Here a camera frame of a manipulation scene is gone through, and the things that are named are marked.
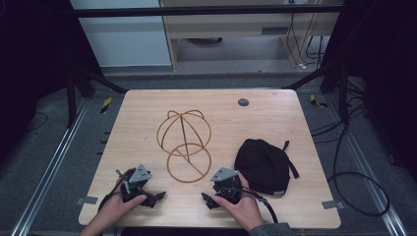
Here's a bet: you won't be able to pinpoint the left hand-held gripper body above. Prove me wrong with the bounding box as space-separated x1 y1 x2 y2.
115 164 155 205

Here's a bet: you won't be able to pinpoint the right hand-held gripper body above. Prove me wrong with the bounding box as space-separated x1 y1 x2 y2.
209 167 244 206

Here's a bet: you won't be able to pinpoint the person's left hand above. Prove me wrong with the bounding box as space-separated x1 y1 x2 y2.
96 176 148 228

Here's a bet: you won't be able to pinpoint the person's right hand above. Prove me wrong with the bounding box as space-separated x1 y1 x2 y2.
211 170 266 232

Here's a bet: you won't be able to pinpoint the black cap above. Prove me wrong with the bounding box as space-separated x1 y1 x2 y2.
233 138 301 198

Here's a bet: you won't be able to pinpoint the yellow black striped tape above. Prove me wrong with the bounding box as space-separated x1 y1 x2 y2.
309 93 328 109
99 96 113 115

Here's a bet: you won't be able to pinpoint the black metal stand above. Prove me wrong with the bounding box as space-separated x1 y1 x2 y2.
64 60 128 130
282 63 350 125

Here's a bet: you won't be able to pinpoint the white cabinet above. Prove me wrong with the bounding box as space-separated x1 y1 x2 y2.
69 0 173 69

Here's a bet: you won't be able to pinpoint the dark curtain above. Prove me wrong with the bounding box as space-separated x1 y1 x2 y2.
0 0 103 165
322 0 417 183

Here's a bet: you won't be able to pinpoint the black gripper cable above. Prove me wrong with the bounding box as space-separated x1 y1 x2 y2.
97 168 136 212
225 186 279 224

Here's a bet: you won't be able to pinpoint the grey metal table bracket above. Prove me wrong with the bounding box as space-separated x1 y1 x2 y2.
76 196 99 207
321 200 346 210

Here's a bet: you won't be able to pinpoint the golden wire hat stand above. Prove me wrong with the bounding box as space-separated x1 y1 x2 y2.
156 109 213 184

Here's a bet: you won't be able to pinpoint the aluminium floor rail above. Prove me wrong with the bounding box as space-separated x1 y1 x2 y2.
323 93 409 236
10 97 90 236

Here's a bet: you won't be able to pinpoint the black looped floor cable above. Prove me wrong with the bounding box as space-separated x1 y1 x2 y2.
327 122 391 218

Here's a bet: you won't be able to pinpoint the thin black floor cable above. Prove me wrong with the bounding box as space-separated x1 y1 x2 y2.
25 111 49 133

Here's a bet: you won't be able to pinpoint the black hanging cables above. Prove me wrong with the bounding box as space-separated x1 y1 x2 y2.
285 12 327 71

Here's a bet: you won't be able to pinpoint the black horizontal frame bar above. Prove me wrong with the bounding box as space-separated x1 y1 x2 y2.
71 4 344 19

